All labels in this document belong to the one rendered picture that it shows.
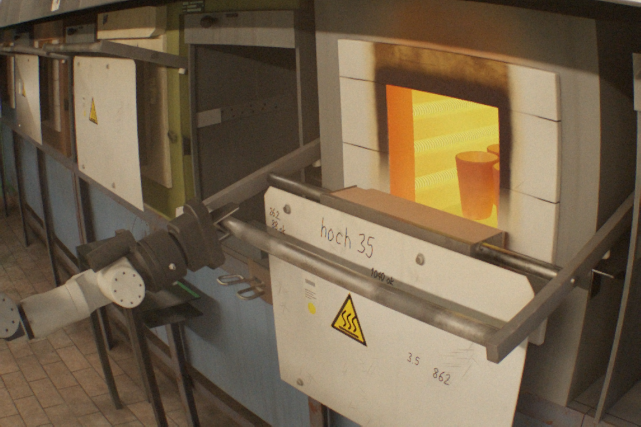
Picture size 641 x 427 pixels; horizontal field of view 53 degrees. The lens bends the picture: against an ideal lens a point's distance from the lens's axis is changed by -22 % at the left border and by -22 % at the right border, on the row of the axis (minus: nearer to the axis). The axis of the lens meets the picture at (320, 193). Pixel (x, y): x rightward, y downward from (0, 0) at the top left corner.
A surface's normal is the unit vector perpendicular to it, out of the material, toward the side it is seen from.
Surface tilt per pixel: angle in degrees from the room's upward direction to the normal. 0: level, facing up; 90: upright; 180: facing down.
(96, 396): 0
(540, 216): 90
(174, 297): 0
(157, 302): 0
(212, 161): 90
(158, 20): 90
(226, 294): 90
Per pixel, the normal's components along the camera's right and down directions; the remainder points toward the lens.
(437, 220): -0.04, -0.96
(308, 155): 0.60, 0.21
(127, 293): 0.52, -0.02
